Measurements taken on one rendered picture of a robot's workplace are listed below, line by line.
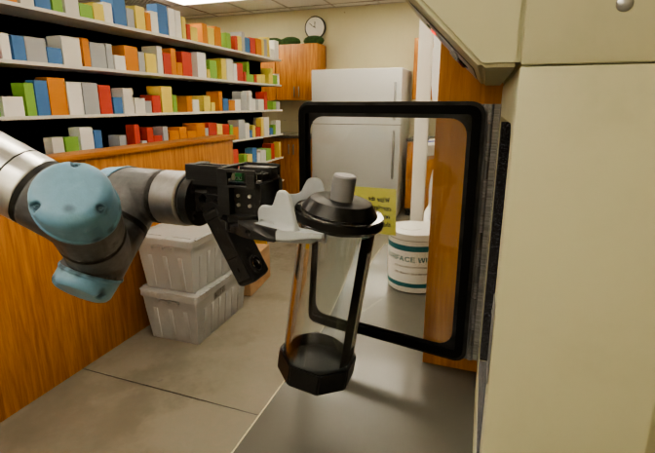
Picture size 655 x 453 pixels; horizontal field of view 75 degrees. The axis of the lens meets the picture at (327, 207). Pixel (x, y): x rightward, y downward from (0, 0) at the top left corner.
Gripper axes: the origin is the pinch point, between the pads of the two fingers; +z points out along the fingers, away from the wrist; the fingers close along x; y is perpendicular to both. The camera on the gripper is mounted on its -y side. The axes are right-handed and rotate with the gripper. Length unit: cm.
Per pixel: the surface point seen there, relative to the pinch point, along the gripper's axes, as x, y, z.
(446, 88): 21.9, 17.4, 10.5
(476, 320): 16.7, -17.3, 17.8
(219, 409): 98, -124, -88
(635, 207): -15.0, 8.5, 26.2
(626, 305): -15.0, 1.5, 26.7
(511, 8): -15.1, 21.1, 17.4
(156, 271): 140, -81, -156
